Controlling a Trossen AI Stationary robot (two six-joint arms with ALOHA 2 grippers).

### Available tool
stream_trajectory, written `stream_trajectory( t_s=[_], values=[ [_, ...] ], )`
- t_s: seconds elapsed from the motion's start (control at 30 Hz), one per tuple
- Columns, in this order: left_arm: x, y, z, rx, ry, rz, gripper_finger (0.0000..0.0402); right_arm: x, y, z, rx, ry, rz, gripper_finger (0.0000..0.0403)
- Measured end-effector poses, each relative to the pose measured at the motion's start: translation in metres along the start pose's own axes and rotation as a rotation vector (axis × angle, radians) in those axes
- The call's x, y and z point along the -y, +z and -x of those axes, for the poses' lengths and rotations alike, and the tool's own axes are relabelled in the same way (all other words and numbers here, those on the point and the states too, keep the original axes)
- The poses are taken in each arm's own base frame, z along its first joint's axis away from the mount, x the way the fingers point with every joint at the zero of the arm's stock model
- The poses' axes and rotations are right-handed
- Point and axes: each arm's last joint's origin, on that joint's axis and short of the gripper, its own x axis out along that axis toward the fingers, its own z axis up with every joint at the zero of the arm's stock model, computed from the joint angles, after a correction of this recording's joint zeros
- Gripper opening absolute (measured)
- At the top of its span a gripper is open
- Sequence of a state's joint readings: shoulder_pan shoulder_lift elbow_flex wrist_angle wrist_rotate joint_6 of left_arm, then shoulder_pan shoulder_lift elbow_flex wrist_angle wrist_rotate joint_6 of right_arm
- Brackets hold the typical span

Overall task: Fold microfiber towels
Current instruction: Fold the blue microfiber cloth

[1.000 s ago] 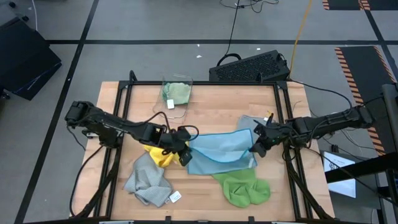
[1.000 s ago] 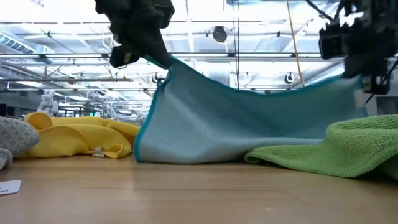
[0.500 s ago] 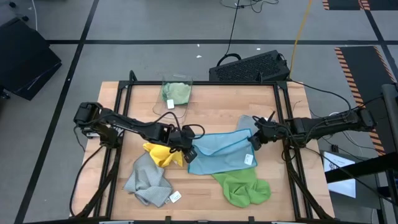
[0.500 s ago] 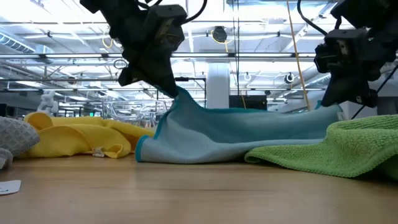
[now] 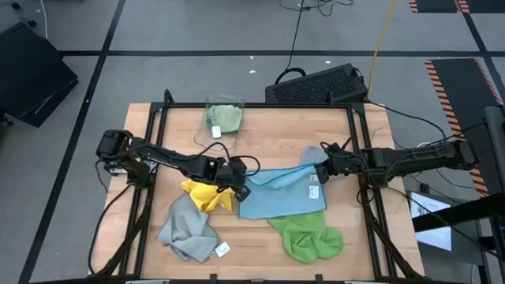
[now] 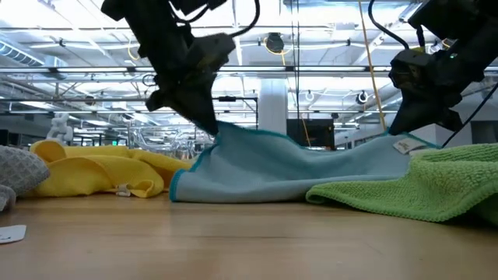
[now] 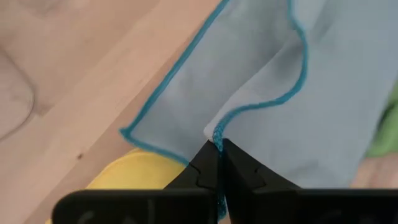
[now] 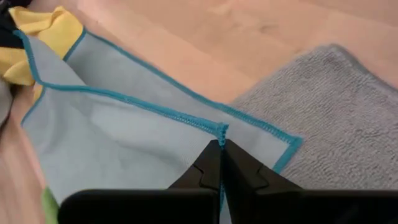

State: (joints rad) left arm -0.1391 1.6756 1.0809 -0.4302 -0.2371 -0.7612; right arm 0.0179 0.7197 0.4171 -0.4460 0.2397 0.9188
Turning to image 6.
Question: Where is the yellow cable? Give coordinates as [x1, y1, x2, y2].
[356, 0, 388, 132]

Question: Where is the grey waffle-weave towel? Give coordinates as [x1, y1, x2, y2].
[0, 145, 51, 245]

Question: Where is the yellow microfiber towel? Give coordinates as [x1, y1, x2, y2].
[23, 139, 195, 199]

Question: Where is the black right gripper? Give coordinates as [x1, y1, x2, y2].
[388, 23, 498, 137]

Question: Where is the light blue microfiber towel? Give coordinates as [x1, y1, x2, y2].
[169, 121, 441, 204]

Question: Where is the clear plastic bin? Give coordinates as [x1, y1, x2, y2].
[128, 126, 216, 161]

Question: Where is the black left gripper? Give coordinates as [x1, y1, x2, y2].
[135, 23, 237, 137]

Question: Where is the white robot figure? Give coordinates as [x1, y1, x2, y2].
[45, 112, 75, 144]

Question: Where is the white pillar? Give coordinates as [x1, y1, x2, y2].
[258, 79, 289, 135]

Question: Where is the bright green microfiber towel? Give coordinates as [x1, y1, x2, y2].
[305, 142, 498, 227]

